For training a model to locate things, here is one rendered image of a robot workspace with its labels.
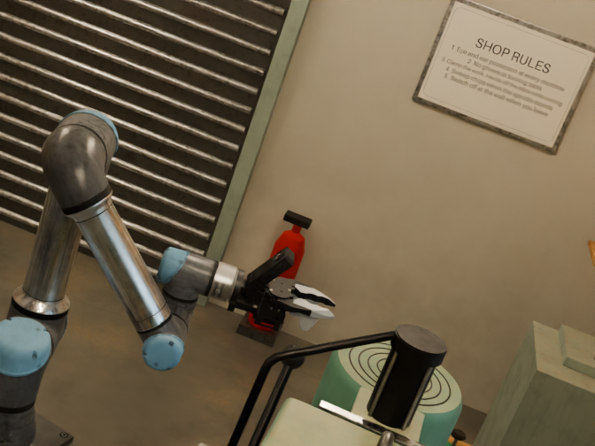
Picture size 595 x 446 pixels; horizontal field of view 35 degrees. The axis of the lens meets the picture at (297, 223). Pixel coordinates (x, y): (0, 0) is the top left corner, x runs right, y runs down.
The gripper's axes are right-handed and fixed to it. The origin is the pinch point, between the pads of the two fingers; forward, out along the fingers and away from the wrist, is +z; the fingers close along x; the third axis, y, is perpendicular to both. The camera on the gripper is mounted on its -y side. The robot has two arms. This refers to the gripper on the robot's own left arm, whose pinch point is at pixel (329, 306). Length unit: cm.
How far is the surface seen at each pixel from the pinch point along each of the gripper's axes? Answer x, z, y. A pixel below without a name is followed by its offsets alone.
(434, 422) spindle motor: 74, 2, -36
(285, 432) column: 88, -17, -41
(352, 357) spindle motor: 66, -8, -36
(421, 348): 80, -6, -50
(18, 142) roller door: -234, -118, 115
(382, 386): 80, -8, -44
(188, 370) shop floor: -148, -13, 145
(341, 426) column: 84, -11, -40
